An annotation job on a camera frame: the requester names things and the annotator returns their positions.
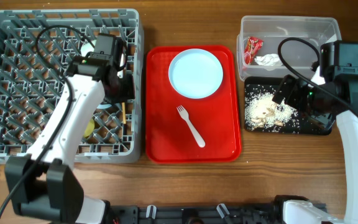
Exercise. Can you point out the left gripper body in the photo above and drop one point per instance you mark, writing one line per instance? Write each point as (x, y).
(125, 91)

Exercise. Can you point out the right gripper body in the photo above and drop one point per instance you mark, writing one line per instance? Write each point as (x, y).
(311, 101)

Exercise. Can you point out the wooden chopstick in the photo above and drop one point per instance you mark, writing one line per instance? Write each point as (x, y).
(124, 120)

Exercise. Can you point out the small light blue bowl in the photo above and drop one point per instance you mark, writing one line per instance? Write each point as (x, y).
(104, 106)

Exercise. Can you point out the yellow cup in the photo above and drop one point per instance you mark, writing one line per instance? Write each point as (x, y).
(89, 129)

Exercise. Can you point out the light green bowl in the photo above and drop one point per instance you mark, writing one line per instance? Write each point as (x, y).
(87, 48)

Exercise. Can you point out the rice and food scraps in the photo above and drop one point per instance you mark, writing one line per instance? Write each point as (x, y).
(262, 114)

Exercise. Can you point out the white tissue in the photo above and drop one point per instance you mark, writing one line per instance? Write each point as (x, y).
(270, 60)

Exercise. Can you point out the white plastic fork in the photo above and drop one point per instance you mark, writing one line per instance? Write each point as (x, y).
(185, 116)

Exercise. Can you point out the large light blue plate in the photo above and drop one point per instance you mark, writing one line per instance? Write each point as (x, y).
(195, 73)

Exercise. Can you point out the red snack wrapper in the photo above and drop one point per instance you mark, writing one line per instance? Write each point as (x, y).
(252, 46)

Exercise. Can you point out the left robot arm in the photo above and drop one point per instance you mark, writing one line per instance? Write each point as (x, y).
(42, 183)

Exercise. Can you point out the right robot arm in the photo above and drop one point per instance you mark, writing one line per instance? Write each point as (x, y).
(338, 63)

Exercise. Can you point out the clear plastic waste bin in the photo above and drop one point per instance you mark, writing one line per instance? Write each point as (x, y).
(272, 30)

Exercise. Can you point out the grey plastic dishwasher rack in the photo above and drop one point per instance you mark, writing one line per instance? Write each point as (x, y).
(35, 47)

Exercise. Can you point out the black rectangular tray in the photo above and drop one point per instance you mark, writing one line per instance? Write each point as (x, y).
(306, 127)

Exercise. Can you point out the red plastic serving tray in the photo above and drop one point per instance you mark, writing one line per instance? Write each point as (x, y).
(168, 139)

